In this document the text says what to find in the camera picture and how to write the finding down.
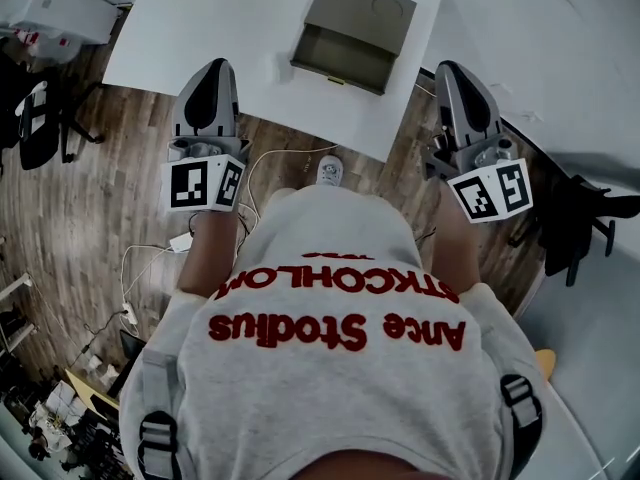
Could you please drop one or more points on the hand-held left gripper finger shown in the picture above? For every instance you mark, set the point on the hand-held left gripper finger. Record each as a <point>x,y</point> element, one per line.
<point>234,118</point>
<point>180,123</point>

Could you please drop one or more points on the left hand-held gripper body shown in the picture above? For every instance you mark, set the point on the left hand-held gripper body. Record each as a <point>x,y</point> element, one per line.
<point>200,188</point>

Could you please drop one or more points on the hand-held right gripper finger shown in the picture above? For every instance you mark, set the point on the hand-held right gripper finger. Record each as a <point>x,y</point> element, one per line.
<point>444,103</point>
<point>494,118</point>

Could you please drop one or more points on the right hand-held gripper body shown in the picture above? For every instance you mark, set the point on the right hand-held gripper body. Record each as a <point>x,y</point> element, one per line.
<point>500,190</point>

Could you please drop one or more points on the olive green box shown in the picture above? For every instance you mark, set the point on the olive green box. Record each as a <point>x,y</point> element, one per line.
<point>350,33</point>

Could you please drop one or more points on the person's right forearm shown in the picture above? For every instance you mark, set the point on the person's right forearm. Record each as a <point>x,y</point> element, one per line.
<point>455,253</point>

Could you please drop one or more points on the person's left forearm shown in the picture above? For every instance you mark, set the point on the person's left forearm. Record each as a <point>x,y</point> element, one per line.
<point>210,258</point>

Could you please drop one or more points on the white power adapter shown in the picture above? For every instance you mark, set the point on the white power adapter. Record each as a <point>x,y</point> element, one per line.
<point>181,243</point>

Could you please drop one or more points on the black office chair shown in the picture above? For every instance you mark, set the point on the black office chair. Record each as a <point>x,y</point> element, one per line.
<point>35,133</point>
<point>575,218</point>

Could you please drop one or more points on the white table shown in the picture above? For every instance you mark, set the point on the white table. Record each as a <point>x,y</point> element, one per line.
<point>200,33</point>

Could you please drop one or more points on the white shoe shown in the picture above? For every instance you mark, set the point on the white shoe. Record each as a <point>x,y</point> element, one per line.
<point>330,170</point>

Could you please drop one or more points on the white cabinet with red labels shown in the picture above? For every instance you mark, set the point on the white cabinet with red labels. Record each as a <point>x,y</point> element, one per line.
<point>70,8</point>

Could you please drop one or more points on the light grey sofa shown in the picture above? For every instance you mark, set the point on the light grey sofa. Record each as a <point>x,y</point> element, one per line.
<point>590,328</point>

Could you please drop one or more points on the black monitor stand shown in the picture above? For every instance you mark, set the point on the black monitor stand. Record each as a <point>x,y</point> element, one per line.
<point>131,345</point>

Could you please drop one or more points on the white metal rack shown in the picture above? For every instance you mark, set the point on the white metal rack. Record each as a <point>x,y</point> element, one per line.
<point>15,308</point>

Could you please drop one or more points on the yellow wooden desk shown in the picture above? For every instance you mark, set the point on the yellow wooden desk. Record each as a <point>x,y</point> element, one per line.
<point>87,390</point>

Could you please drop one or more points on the grey shirt with red letters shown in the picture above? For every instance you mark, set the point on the grey shirt with red letters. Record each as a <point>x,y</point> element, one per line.
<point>325,393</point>

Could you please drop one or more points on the pile of cluttered equipment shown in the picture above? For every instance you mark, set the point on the pile of cluttered equipment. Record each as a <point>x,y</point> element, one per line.
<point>55,433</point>

